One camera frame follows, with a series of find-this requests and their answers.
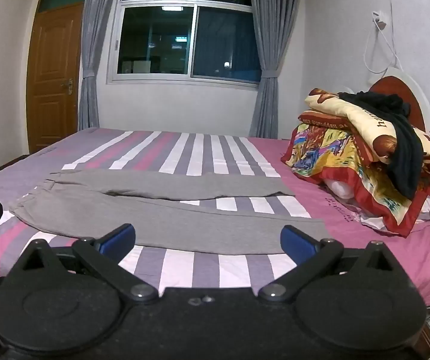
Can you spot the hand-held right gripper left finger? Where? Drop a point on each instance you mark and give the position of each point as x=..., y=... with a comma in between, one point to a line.
x=118, y=237

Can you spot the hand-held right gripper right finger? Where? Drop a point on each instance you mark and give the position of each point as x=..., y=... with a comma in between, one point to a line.
x=296, y=240

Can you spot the grey pants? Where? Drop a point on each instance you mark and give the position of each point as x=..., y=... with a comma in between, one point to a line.
x=170, y=210

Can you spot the white pillow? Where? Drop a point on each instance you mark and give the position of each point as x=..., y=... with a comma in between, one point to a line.
x=342, y=189

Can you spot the colourful red-edged quilt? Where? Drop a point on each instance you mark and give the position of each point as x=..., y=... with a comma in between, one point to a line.
x=335, y=157

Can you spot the bed with striped sheet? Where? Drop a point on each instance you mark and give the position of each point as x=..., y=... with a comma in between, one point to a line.
x=185, y=150

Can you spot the cream printed blanket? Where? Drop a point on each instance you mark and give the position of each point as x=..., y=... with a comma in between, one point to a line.
x=365, y=116

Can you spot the black garment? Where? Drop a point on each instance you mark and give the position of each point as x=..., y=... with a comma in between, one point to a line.
x=406, y=146

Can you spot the brown wooden door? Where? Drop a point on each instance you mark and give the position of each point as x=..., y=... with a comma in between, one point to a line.
x=52, y=78

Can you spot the red and white headboard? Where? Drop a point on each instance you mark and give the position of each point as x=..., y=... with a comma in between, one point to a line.
x=417, y=97

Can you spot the grey curtain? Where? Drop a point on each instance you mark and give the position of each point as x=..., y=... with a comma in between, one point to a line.
x=269, y=52
x=94, y=48

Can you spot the sliding glass window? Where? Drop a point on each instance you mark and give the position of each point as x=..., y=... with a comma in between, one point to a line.
x=187, y=26

